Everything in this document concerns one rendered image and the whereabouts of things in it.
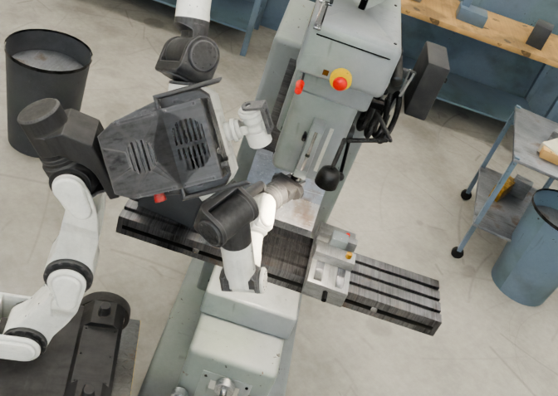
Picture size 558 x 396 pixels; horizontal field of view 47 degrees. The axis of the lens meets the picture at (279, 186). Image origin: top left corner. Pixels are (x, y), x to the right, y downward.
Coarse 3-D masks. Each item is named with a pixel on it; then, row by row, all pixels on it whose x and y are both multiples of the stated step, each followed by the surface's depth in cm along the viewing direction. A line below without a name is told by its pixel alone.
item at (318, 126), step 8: (320, 120) 199; (312, 128) 198; (320, 128) 198; (312, 136) 200; (320, 136) 200; (304, 144) 205; (312, 144) 202; (304, 152) 204; (312, 152) 204; (304, 160) 206; (296, 168) 208; (304, 168) 207; (296, 176) 209; (304, 176) 209
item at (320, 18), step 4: (320, 0) 181; (324, 0) 182; (332, 0) 184; (324, 4) 179; (328, 4) 180; (320, 8) 176; (324, 8) 176; (320, 12) 173; (324, 12) 174; (320, 16) 171; (324, 16) 172; (316, 20) 168; (320, 20) 169; (316, 24) 166; (320, 24) 167; (316, 28) 165; (320, 28) 165
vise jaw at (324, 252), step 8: (320, 248) 233; (328, 248) 234; (336, 248) 236; (312, 256) 234; (320, 256) 233; (328, 256) 232; (336, 256) 233; (344, 256) 234; (352, 256) 235; (336, 264) 233; (344, 264) 233; (352, 264) 232
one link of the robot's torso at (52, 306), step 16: (64, 272) 187; (48, 288) 203; (64, 288) 190; (80, 288) 191; (16, 304) 214; (32, 304) 206; (48, 304) 200; (64, 304) 194; (16, 320) 207; (32, 320) 204; (48, 320) 204; (64, 320) 205; (32, 336) 206; (48, 336) 209
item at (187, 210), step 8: (144, 200) 237; (152, 200) 236; (168, 200) 234; (176, 200) 233; (192, 200) 231; (200, 200) 231; (152, 208) 238; (160, 208) 237; (168, 208) 236; (176, 208) 235; (184, 208) 234; (192, 208) 233; (168, 216) 238; (176, 216) 237; (184, 216) 236; (192, 216) 235; (184, 224) 238; (192, 224) 237
